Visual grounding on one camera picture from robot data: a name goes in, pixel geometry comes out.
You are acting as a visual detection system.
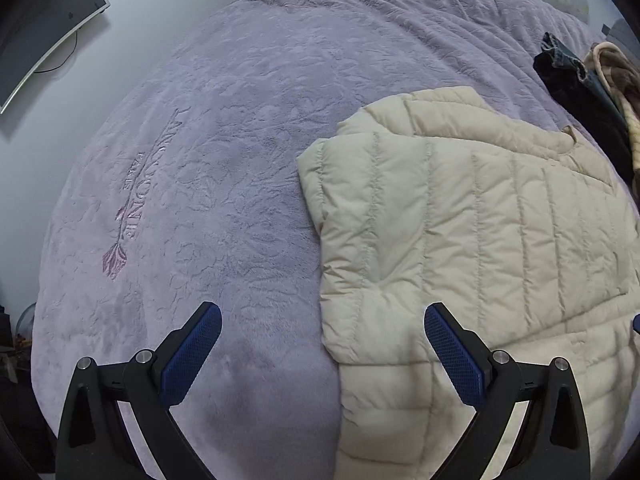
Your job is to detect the cream quilted puffer jacket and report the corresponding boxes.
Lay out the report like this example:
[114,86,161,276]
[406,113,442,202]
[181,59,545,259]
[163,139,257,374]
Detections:
[297,87,639,479]

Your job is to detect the brown striped fleece garment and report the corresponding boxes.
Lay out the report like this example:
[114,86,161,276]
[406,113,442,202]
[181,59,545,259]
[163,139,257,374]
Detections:
[583,41,640,174]

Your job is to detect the folded dark jeans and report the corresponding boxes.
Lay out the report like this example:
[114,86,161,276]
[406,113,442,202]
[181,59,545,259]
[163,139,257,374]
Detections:
[533,32,634,186]

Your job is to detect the lavender embossed blanket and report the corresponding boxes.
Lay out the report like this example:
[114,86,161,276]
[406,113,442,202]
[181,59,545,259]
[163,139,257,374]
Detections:
[32,0,617,479]

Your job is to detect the curved monitor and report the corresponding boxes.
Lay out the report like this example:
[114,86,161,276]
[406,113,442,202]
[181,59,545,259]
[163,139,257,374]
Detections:
[1,0,110,110]

